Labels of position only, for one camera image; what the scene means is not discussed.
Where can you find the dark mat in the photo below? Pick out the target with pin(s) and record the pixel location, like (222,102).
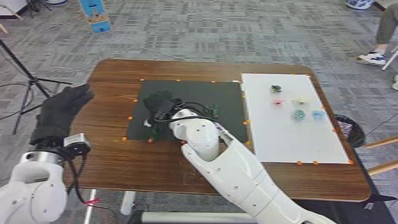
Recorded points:
(201,93)

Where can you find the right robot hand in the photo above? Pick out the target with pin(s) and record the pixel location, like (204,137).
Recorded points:
(158,99)

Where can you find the white flower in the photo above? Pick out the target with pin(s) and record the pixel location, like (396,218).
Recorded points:
(300,100)

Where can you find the black waste bin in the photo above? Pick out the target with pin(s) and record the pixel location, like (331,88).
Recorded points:
(350,130)

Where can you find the dark flower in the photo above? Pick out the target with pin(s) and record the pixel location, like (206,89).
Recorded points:
(276,88)

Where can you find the blue flower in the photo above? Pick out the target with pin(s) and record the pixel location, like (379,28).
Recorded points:
(318,114)

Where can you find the wooden chair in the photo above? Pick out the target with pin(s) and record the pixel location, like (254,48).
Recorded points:
(382,156)

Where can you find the blue white vase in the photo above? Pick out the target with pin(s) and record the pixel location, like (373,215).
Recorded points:
(359,4)

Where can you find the white sheet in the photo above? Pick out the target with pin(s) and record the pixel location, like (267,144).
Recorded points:
(290,133)

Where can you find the person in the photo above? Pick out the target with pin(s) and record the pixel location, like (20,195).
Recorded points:
(386,26)

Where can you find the blue standing board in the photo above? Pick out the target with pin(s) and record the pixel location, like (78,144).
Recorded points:
(96,15)

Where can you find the teal flower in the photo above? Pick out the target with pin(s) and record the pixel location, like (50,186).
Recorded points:
(297,115)

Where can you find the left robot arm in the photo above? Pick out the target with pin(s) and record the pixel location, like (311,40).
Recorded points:
(36,186)

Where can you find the black tripod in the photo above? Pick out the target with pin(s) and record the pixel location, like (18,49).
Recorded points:
(29,80)

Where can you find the pink flower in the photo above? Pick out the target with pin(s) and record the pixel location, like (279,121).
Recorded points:
(277,102)

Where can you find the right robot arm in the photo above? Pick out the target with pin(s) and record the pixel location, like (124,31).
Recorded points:
(231,166)

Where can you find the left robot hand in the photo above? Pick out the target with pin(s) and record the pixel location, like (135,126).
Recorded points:
(59,110)

